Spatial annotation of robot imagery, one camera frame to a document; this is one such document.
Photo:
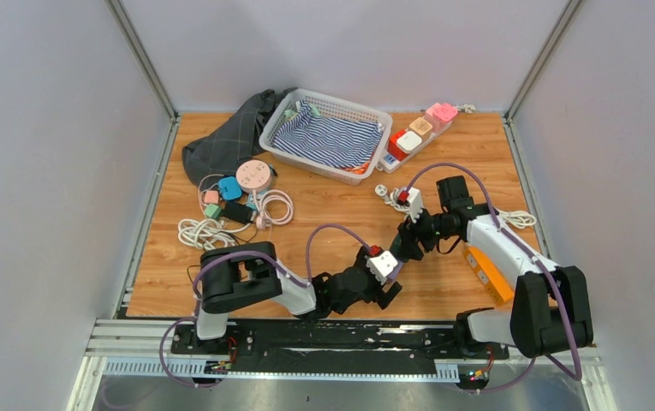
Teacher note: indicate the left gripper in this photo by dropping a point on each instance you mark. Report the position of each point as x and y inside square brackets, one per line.
[378, 294]

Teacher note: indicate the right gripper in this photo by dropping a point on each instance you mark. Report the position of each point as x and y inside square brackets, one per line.
[411, 234]

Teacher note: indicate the blue cube plug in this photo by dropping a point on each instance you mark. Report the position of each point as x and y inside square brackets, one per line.
[229, 188]

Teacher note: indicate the purple power strip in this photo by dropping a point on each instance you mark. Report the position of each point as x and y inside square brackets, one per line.
[393, 275]

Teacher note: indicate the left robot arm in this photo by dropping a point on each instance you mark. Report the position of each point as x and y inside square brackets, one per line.
[233, 278]

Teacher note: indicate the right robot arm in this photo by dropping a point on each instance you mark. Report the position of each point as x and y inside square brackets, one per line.
[550, 311]

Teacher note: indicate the red cube plug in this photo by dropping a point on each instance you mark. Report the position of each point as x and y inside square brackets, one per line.
[393, 149]

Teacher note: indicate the white cube plug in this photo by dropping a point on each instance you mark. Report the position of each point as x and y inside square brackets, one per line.
[409, 142]

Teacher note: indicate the beige cube plug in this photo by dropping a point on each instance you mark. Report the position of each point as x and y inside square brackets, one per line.
[422, 127]

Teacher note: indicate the pink cube plug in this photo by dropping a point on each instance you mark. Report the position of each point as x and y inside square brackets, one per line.
[440, 116]

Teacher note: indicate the round pink power socket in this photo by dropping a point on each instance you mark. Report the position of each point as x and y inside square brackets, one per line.
[254, 176]

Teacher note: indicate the small green plug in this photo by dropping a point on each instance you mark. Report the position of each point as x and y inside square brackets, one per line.
[213, 211]

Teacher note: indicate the small pink plug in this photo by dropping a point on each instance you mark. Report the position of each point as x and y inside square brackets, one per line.
[211, 197]

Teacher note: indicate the white long power strip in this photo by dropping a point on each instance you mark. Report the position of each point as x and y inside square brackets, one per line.
[388, 164]

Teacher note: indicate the orange power strip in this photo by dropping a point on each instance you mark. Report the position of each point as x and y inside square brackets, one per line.
[490, 276]

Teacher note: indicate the blue striped cloth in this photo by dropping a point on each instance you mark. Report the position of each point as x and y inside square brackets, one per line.
[334, 142]

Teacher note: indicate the cyan power strip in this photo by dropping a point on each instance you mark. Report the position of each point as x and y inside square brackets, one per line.
[253, 204]

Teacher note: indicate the black charger adapter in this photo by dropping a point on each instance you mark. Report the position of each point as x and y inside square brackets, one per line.
[238, 212]

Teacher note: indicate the white plastic basket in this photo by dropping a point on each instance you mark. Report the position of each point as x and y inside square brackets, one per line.
[332, 107]

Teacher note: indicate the dark grey checked cloth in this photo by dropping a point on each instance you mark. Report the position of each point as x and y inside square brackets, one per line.
[223, 151]

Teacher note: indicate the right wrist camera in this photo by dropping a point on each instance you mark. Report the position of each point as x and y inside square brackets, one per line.
[410, 200]

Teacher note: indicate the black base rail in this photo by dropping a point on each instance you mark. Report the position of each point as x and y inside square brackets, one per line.
[346, 346]

